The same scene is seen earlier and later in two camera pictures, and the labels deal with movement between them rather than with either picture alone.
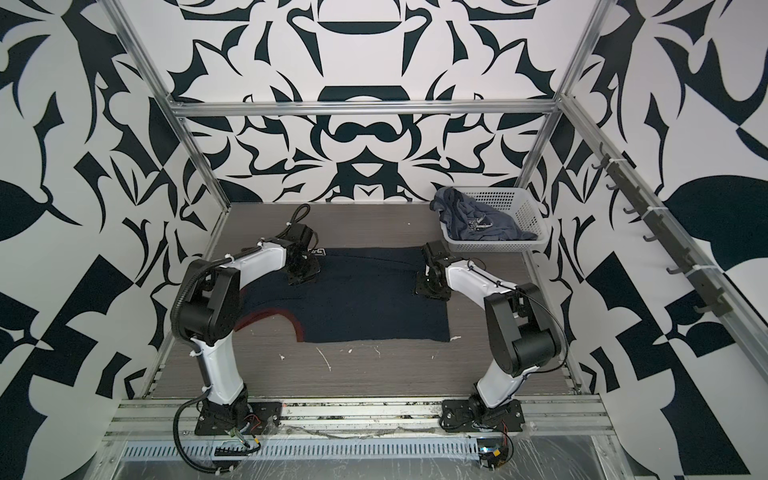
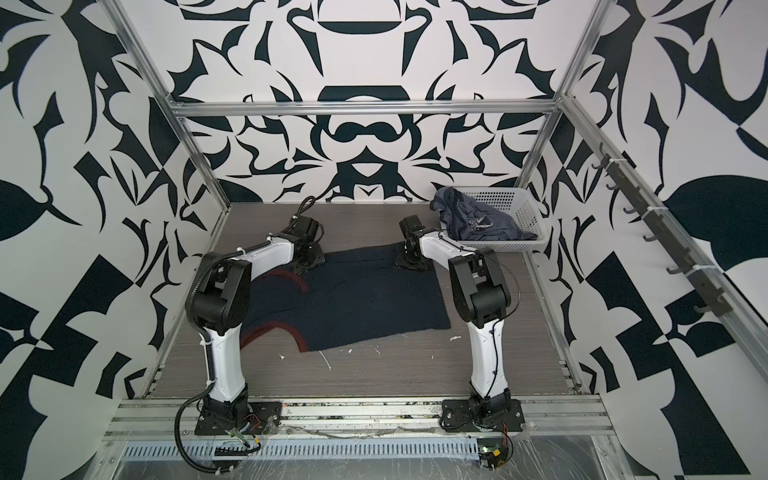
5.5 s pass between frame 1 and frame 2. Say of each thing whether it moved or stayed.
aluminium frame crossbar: stayed
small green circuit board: stayed
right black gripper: moved
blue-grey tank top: stayed
